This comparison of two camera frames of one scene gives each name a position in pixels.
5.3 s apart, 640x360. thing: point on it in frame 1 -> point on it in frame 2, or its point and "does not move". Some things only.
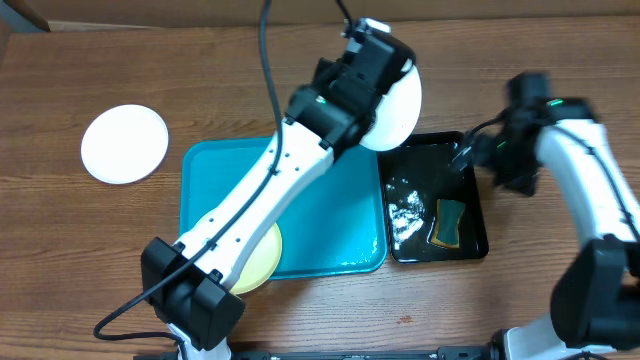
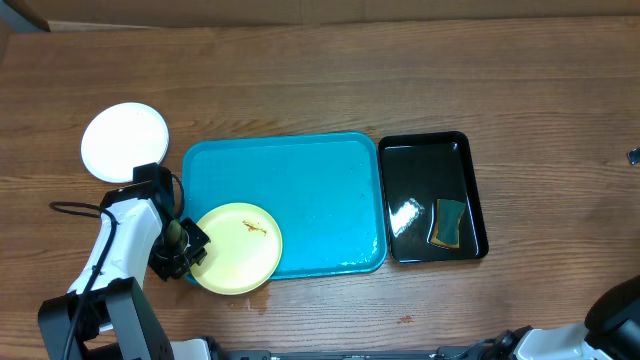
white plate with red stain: x=125 y=144 does not move
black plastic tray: x=417 y=175 does not move
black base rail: x=458 y=353 does not move
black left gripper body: x=325 y=80 -> x=180 y=247
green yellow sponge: x=448 y=213 does not move
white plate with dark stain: x=398 y=112 -> x=121 y=136
